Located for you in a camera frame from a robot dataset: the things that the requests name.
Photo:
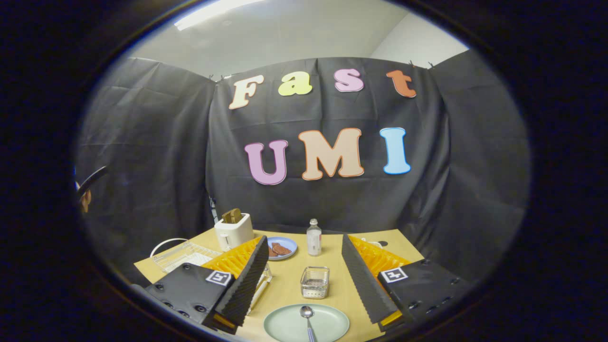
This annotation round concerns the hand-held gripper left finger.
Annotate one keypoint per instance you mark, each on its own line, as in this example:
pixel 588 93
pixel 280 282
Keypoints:
pixel 247 280

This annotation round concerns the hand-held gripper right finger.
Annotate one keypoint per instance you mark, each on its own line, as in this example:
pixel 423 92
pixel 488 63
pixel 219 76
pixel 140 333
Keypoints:
pixel 363 280

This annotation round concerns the pale green plate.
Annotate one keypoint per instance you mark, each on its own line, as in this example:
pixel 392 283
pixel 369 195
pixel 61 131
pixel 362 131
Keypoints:
pixel 285 325

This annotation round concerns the silver metal spoon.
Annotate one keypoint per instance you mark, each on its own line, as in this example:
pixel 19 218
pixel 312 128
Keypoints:
pixel 307 312

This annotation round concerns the white divided dish with beans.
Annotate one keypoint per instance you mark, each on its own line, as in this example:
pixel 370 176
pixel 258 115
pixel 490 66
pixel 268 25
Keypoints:
pixel 373 244

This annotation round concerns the small blue plate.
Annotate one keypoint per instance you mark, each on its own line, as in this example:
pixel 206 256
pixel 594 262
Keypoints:
pixel 287 242

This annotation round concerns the brown food piece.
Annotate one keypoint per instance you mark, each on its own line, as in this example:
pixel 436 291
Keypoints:
pixel 281 248
pixel 271 252

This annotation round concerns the white toaster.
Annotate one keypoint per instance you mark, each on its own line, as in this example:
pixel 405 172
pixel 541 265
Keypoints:
pixel 235 233

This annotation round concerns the clear plastic bottle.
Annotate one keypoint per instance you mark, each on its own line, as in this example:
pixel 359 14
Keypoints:
pixel 313 240

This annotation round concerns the brown toast slice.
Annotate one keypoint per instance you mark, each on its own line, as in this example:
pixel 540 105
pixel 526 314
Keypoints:
pixel 228 217
pixel 237 214

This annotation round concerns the metal backdrop stand pole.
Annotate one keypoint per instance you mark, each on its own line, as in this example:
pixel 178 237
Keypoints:
pixel 213 211

